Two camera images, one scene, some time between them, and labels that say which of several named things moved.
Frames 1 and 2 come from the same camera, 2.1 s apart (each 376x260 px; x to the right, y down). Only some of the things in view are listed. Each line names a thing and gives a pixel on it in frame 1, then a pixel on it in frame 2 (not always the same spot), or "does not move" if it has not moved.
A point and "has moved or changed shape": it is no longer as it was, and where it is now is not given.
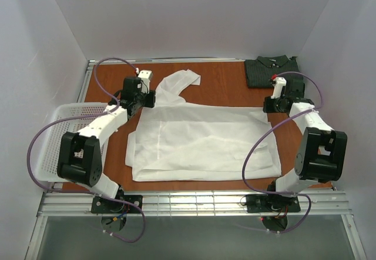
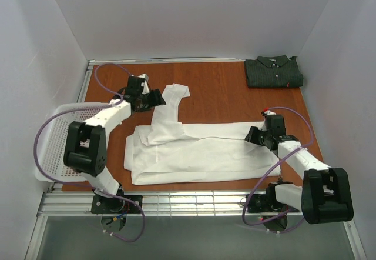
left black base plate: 100,205 does not move
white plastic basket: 47,162 does not move
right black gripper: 268,105 -> 255,135
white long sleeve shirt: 175,140 has moved or changed shape
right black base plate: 265,203 does not move
